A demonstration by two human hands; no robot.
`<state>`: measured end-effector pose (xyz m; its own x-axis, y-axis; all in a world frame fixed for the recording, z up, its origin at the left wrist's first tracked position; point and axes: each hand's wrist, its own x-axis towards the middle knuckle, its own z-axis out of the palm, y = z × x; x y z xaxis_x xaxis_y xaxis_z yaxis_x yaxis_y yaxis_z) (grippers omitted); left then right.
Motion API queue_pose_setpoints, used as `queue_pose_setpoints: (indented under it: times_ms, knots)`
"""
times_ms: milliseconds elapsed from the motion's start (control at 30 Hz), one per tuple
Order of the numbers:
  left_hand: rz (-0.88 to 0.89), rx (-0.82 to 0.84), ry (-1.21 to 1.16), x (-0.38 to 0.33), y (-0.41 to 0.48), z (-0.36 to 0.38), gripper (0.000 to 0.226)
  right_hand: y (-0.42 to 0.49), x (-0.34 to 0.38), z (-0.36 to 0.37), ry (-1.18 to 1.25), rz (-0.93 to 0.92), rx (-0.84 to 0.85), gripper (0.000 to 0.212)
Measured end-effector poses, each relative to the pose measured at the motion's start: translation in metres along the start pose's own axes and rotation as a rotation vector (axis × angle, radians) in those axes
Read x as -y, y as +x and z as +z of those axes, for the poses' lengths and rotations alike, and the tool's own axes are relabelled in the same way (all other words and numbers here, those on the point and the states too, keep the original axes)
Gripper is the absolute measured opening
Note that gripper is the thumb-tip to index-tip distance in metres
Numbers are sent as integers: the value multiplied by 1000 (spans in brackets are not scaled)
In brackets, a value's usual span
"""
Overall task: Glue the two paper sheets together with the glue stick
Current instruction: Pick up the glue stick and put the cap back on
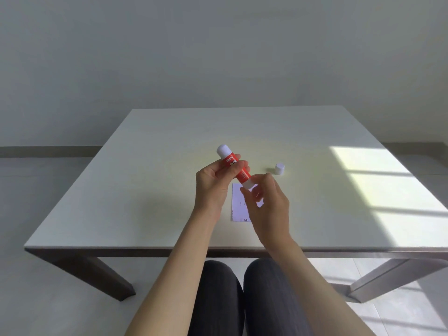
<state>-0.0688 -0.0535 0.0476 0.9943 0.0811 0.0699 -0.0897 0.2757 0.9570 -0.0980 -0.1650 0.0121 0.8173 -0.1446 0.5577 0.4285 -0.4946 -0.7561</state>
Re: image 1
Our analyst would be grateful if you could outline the red and white glue stick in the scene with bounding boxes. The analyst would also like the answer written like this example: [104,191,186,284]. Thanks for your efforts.
[217,143,260,193]

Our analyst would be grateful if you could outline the person's right forearm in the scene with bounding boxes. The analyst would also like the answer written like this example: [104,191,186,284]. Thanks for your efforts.
[261,236,378,336]

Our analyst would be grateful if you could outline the person's left forearm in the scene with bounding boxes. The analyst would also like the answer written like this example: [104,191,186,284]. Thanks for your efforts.
[124,210,222,336]

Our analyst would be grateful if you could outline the white paper slip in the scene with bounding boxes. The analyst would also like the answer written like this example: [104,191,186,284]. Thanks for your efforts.
[231,183,264,223]

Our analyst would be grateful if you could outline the dark grey trousers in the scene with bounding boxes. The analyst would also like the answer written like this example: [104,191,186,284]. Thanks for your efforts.
[188,257,316,336]

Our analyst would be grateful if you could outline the person's left hand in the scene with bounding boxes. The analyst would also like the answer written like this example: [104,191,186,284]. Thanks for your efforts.
[195,154,251,221]

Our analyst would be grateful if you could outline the white table with dark legs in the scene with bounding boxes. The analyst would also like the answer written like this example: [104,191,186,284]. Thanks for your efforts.
[23,105,448,304]

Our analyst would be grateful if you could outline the person's right hand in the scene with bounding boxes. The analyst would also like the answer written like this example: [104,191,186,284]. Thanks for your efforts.
[240,173,291,249]

